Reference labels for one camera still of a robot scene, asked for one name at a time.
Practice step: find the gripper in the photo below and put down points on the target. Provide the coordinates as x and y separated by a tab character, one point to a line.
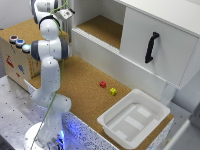
65	13

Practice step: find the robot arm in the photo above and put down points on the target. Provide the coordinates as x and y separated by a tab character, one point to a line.
50	76

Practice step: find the pink block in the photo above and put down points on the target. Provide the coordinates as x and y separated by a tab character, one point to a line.
103	84

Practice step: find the yellow block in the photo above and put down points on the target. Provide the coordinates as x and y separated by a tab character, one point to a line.
113	91

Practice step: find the green button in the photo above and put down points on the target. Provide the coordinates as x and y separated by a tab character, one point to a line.
26	48

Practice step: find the blue button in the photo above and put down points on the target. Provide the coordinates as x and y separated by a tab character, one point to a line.
20	42

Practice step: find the red button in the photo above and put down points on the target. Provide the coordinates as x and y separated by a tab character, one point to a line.
13	38

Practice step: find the white cabinet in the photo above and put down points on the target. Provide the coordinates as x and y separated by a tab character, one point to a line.
110	61

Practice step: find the wooden drawer box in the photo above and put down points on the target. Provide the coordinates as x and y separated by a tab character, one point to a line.
20	65

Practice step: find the white sliding door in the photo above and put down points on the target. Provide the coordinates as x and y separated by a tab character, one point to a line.
173	53

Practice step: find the white plastic box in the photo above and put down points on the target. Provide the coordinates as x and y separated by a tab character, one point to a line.
133	120

